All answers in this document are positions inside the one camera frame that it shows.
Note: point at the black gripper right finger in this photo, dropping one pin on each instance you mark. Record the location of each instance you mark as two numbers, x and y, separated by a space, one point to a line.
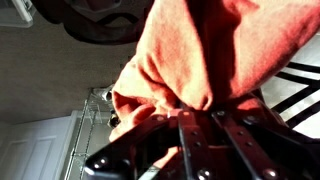
243 146

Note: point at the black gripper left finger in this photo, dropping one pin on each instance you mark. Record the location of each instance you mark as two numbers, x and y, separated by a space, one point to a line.
195 146

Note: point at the red cloth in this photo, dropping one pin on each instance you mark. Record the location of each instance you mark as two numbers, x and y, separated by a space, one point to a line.
200 50

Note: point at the black metal chair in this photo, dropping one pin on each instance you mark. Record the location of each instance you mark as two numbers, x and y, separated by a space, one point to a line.
291 100

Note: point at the black shoe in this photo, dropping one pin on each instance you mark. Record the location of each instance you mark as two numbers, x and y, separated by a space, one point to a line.
114 120

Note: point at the silver grey shoe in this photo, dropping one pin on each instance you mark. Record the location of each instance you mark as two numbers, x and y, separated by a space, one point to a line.
106 94

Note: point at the black mesh hamper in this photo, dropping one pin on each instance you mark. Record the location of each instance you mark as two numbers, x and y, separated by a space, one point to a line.
100 33

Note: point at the white door with deadbolt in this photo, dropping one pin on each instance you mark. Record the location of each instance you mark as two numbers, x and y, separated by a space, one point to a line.
30 150

